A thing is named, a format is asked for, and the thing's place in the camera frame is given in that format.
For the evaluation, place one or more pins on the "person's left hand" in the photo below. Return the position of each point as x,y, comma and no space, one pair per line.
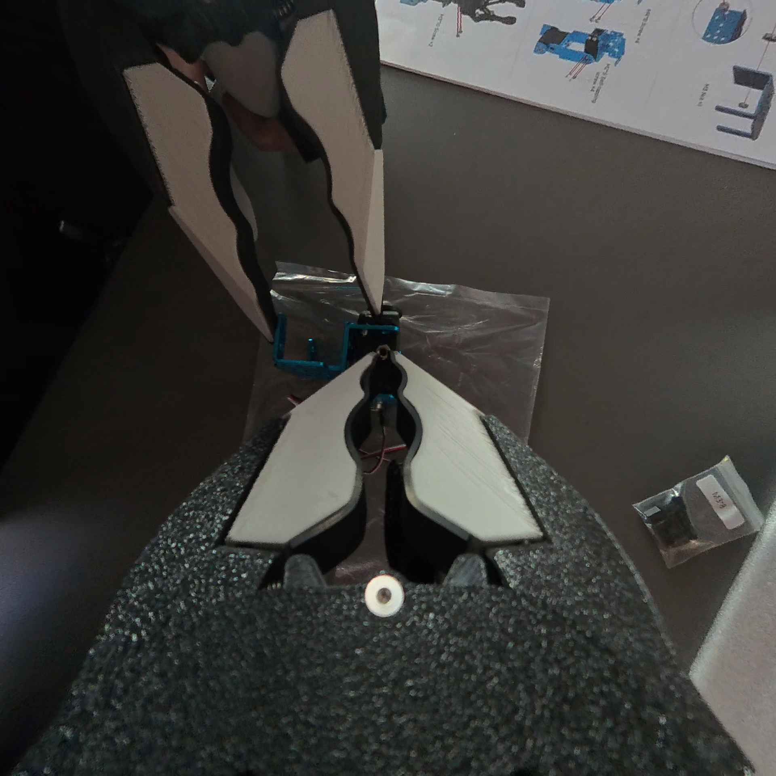
267,133

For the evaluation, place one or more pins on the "blue perforated metal bracket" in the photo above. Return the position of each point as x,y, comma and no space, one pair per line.
297,364

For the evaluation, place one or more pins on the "zip bag with black parts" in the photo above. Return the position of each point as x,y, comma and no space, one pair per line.
697,515

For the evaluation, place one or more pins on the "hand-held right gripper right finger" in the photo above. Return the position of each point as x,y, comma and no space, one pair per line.
473,479

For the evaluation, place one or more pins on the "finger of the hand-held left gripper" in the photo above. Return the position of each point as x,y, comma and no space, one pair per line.
182,151
339,121

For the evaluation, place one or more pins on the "white instruction manual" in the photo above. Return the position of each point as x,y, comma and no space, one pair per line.
606,60

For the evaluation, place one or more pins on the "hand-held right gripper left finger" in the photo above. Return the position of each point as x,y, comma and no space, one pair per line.
297,479

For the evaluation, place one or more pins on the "large clear plastic bag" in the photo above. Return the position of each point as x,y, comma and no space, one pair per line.
473,339

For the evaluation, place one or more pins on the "white foam sheet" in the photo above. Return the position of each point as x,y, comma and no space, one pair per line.
745,655

